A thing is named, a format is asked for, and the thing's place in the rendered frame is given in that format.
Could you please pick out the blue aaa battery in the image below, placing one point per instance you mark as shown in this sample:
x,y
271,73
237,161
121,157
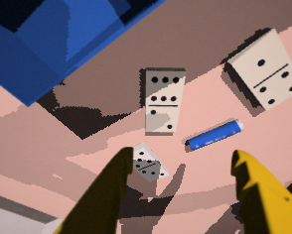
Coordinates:
x,y
216,134

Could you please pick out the white domino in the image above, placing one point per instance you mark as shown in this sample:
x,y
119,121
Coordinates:
x,y
164,90
265,69
147,163

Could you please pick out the blue divided bin rack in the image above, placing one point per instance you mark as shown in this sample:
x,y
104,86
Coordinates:
x,y
42,42

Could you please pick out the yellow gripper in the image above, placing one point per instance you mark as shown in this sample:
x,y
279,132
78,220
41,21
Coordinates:
x,y
266,203

